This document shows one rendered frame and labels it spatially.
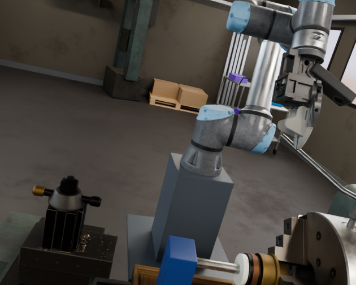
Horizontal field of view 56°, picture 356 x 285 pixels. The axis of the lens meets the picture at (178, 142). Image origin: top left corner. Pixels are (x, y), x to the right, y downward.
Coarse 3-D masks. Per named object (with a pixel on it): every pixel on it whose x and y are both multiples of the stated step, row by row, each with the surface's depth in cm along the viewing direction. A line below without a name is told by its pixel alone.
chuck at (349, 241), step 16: (320, 224) 75; (336, 224) 71; (320, 240) 74; (336, 240) 68; (352, 240) 68; (320, 256) 72; (336, 256) 67; (352, 256) 65; (288, 272) 84; (304, 272) 82; (320, 272) 71; (336, 272) 66; (352, 272) 63
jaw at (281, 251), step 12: (288, 228) 81; (300, 228) 80; (276, 240) 81; (288, 240) 78; (300, 240) 78; (276, 252) 76; (288, 252) 77; (300, 252) 77; (288, 264) 79; (300, 264) 76
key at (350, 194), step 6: (282, 138) 85; (288, 138) 84; (288, 144) 83; (300, 150) 81; (306, 156) 79; (312, 162) 78; (318, 168) 77; (324, 174) 76; (330, 180) 75; (336, 186) 74; (342, 192) 73; (348, 192) 72; (354, 198) 71
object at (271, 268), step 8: (248, 256) 74; (256, 256) 75; (264, 256) 75; (272, 256) 75; (256, 264) 73; (264, 264) 73; (272, 264) 73; (280, 264) 75; (256, 272) 72; (264, 272) 72; (272, 272) 72; (280, 272) 73; (248, 280) 72; (256, 280) 72; (264, 280) 71; (272, 280) 72
